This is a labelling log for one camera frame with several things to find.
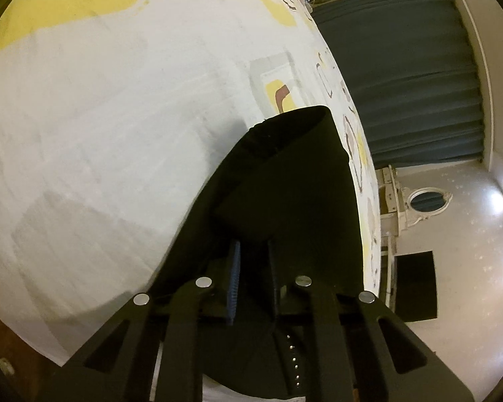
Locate black pants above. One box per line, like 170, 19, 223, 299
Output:
152, 106, 364, 399

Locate black flat television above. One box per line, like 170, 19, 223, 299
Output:
394, 251, 438, 322

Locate white vanity dresser with mirror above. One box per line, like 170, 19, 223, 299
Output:
375, 165, 452, 311

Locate white patterned bed sheet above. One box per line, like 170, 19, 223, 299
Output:
0, 0, 381, 365

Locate dark teal curtain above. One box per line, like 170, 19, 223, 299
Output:
313, 0, 484, 168

